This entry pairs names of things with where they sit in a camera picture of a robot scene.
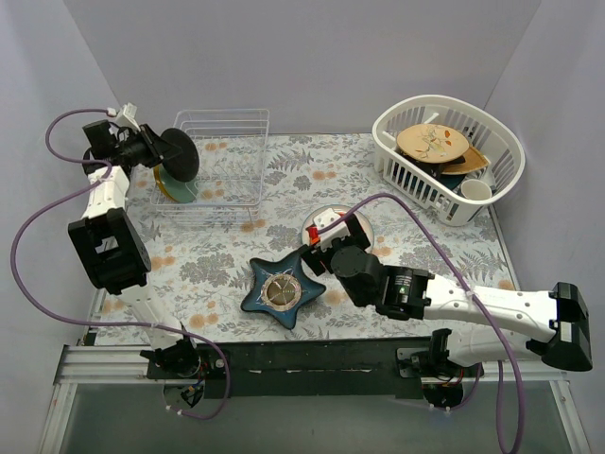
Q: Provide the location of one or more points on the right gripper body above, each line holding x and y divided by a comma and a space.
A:
337, 243

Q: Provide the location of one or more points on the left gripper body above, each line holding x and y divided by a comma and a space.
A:
149, 145

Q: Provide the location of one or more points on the yellow patterned round plate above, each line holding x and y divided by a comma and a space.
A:
160, 184

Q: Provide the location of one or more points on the dark brown plate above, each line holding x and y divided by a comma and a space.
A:
182, 161

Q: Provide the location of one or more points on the blue floral green plate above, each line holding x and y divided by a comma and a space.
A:
175, 190

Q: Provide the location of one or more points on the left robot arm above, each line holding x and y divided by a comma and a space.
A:
111, 251

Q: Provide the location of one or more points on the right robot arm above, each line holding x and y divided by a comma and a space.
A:
552, 326

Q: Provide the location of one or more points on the dark teal dish in basket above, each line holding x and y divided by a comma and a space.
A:
445, 183

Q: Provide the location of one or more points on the blue star-shaped plate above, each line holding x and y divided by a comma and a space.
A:
280, 289

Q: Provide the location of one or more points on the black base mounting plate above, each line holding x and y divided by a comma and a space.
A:
388, 366

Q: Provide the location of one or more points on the floral table mat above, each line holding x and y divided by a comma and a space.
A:
202, 273

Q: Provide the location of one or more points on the white cup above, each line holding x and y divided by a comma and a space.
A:
475, 190

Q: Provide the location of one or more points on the beige floral round plate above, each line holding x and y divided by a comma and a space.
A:
432, 143

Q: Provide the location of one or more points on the white plastic slatted basket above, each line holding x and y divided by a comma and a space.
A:
505, 154

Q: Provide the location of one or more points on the tan fan-shaped plate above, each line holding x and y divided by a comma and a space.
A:
472, 160

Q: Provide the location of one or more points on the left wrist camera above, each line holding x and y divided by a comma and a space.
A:
124, 117

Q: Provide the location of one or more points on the white wire dish rack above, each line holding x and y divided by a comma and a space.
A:
232, 146

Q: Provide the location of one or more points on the aluminium frame rail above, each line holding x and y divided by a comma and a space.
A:
123, 365

